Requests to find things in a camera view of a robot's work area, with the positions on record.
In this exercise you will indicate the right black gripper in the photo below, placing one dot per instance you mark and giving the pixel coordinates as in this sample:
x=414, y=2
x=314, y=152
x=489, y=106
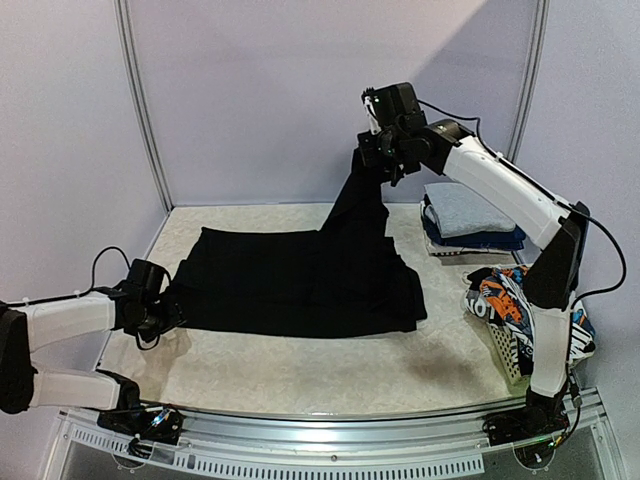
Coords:
x=372, y=151

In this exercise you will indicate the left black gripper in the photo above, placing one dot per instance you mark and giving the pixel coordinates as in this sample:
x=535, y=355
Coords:
x=174, y=316

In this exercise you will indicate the grey tank top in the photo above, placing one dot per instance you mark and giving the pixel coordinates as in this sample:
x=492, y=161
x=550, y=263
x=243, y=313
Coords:
x=458, y=211

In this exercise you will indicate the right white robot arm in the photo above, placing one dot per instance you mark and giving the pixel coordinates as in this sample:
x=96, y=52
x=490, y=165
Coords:
x=450, y=149

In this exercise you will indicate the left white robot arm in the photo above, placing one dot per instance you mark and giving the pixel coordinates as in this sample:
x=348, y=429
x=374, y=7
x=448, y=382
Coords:
x=32, y=325

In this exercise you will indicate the white perforated laundry basket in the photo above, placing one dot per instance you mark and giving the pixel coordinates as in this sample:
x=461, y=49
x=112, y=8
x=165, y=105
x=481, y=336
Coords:
x=507, y=355

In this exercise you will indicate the folded blue garment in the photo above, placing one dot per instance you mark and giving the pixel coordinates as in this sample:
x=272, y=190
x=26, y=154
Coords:
x=507, y=241

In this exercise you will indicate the colourful graphic print garment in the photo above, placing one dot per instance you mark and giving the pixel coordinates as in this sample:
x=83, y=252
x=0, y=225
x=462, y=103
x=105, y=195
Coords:
x=500, y=305

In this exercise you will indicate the black white striped garment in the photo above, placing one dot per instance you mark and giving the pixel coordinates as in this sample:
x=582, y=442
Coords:
x=583, y=335

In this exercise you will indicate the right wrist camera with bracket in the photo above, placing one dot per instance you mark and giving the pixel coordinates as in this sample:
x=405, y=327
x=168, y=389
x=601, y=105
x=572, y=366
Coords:
x=384, y=105

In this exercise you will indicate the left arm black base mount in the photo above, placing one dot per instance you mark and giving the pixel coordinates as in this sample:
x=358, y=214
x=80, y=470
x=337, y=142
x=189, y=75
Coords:
x=150, y=421

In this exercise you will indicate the aluminium front rail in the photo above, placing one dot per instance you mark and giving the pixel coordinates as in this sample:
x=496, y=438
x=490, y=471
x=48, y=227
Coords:
x=448, y=444

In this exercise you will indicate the right aluminium corner post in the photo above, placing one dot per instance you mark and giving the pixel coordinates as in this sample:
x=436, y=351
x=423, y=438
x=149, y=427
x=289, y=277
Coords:
x=522, y=35

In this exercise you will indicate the aluminium corner post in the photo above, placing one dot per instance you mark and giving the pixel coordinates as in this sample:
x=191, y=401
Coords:
x=522, y=35
x=140, y=105

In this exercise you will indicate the left aluminium corner post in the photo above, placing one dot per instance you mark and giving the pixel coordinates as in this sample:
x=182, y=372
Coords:
x=140, y=105

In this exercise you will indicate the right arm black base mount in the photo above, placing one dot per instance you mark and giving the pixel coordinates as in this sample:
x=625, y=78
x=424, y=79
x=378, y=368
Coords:
x=539, y=417

